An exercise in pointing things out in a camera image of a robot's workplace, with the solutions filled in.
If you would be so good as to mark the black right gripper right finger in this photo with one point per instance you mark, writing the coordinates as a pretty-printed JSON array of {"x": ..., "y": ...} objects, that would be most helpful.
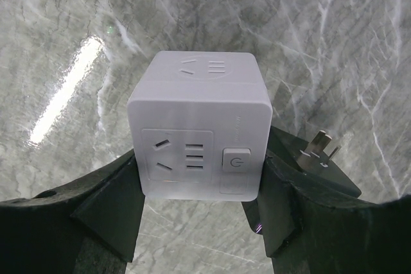
[{"x": 308, "y": 227}]

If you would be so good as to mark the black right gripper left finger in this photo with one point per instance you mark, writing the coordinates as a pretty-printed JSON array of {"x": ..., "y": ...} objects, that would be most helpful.
[{"x": 89, "y": 225}]

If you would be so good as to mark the black cube socket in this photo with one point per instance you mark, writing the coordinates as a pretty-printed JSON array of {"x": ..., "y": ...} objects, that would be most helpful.
[{"x": 310, "y": 158}]

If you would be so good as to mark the white cube socket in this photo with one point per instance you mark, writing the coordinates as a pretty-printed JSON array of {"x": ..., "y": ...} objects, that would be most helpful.
[{"x": 200, "y": 123}]

